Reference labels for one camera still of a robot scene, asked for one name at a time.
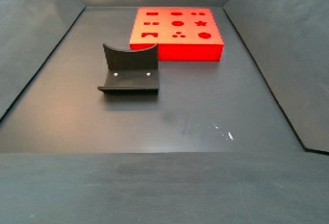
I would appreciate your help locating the black curved holder stand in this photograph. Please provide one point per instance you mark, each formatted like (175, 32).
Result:
(132, 70)

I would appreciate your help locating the red shape sorter block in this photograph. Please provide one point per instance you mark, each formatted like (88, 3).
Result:
(185, 32)

